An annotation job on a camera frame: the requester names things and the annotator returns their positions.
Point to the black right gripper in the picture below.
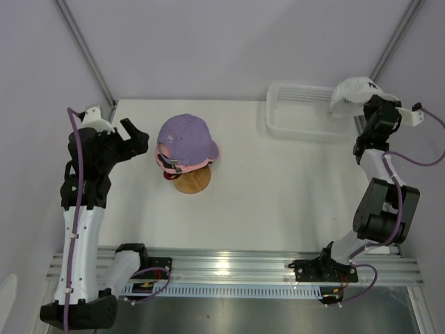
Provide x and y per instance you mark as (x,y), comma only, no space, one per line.
(374,104)

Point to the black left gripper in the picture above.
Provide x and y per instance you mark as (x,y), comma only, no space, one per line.
(135,146)

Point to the pink baseball cap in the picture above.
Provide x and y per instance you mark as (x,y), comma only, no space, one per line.
(181,169)

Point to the white baseball cap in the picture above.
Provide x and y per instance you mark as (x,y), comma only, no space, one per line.
(350,96)

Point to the red LA baseball cap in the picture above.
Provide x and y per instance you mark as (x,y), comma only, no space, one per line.
(171,176)

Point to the lavender LA baseball cap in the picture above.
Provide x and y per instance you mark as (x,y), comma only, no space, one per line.
(185,140)

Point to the wooden hat stand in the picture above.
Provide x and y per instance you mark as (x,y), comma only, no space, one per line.
(193,182)

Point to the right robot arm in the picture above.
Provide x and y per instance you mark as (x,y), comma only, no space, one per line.
(387,208)

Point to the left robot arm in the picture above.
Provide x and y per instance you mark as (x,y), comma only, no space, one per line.
(83,300)

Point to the white perforated plastic basket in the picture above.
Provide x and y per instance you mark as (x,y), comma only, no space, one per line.
(302,113)

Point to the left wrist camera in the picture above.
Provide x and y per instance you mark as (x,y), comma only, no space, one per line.
(93,119)

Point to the right aluminium frame post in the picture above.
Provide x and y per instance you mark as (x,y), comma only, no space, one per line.
(396,37)

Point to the aluminium frame post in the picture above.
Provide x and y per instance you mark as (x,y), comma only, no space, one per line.
(396,37)
(76,35)

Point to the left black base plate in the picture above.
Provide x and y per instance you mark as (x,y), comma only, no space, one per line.
(155,268)

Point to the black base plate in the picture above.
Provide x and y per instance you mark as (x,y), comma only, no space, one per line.
(322,271)
(155,268)

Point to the left aluminium frame post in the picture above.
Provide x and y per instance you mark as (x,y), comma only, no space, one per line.
(76,35)

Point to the white slotted cable duct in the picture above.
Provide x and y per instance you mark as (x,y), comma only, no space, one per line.
(201,290)

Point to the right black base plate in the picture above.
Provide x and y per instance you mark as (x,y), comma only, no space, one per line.
(322,271)

